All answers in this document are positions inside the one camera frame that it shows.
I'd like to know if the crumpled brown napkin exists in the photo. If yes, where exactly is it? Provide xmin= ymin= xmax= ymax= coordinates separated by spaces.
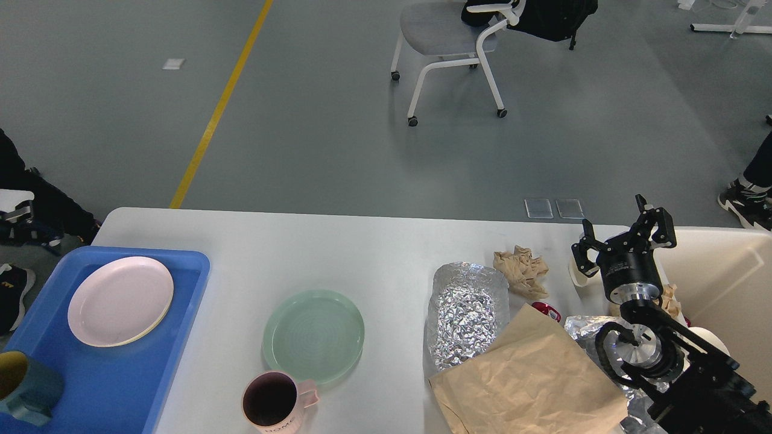
xmin=493 ymin=245 xmax=549 ymax=300

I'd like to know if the beige plastic bin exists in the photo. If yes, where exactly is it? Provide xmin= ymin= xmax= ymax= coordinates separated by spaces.
xmin=654 ymin=227 xmax=771 ymax=401

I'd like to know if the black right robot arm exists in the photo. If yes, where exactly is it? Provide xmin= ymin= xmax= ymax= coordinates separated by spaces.
xmin=571 ymin=194 xmax=771 ymax=433

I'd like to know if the person dark clothing left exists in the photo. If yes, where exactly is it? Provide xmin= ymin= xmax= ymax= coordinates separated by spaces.
xmin=1 ymin=131 xmax=101 ymax=335

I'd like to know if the crumpled aluminium foil sheet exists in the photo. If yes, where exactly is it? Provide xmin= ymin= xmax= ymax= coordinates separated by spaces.
xmin=424 ymin=262 xmax=510 ymax=376

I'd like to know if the pink HOME mug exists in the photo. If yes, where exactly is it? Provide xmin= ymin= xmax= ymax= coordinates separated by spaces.
xmin=241 ymin=371 xmax=319 ymax=433

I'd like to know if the crumpled napkin by bin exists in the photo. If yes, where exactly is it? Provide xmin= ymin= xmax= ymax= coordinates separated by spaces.
xmin=660 ymin=283 xmax=683 ymax=319

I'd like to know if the light green plate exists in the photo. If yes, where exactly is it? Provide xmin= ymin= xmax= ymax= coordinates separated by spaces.
xmin=262 ymin=289 xmax=365 ymax=385

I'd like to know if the white paper cup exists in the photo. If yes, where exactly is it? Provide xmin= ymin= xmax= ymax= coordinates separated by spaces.
xmin=568 ymin=256 xmax=602 ymax=289

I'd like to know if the person black sneakers right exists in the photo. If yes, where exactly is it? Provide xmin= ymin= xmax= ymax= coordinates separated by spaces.
xmin=717 ymin=130 xmax=772 ymax=231

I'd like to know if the black backpack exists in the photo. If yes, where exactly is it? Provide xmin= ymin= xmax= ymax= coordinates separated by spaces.
xmin=461 ymin=1 xmax=598 ymax=51

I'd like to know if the teal mug yellow inside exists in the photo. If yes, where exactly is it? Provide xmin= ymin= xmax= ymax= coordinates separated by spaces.
xmin=1 ymin=351 xmax=65 ymax=427

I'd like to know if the white grey office chair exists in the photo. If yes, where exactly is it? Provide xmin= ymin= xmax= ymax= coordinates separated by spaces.
xmin=390 ymin=1 xmax=526 ymax=127

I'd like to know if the white stand base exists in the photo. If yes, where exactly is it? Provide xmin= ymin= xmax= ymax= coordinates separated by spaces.
xmin=689 ymin=0 xmax=772 ymax=38

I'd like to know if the brown paper bag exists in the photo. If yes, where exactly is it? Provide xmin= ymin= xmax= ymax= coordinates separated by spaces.
xmin=428 ymin=305 xmax=628 ymax=433

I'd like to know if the pink plate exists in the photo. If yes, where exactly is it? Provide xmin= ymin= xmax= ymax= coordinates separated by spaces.
xmin=67 ymin=256 xmax=174 ymax=348

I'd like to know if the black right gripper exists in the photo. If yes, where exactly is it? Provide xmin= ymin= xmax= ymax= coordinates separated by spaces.
xmin=571 ymin=194 xmax=677 ymax=305

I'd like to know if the foil piece under arm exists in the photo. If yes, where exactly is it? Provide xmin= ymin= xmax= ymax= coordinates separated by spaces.
xmin=563 ymin=315 xmax=665 ymax=433

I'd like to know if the blue plastic tray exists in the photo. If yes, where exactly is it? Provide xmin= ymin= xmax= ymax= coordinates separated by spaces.
xmin=1 ymin=245 xmax=210 ymax=433

